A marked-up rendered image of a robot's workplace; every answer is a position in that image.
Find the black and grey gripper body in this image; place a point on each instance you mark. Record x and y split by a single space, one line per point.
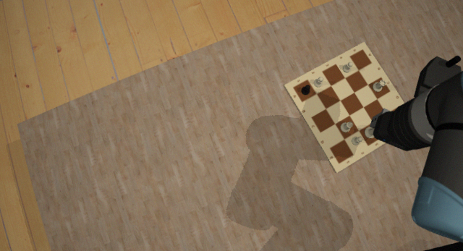
408 127

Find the brown and cream chessboard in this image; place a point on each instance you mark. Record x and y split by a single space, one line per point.
344 97

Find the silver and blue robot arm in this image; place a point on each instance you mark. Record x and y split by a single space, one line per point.
438 205

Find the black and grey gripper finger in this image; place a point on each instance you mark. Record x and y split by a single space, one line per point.
374 119

